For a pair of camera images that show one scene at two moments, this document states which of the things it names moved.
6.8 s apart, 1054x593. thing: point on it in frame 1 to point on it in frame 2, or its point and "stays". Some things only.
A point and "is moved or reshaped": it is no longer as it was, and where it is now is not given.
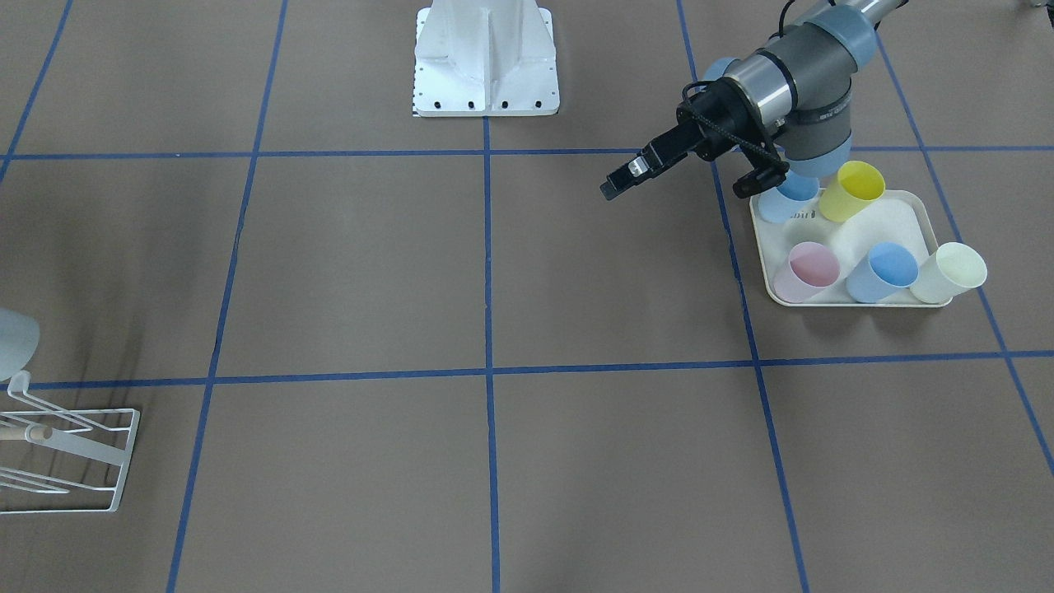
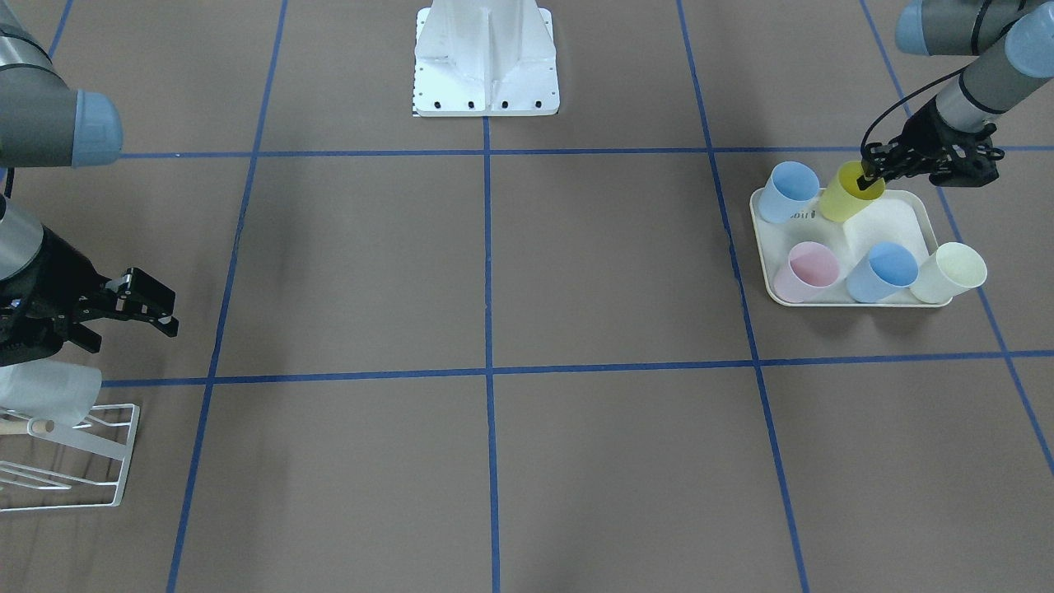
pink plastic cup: [811, 267] stays
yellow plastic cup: [857, 184] stays
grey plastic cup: [19, 342] is moved or reshaped
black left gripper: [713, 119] to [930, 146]
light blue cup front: [887, 268] stays
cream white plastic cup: [951, 271] stays
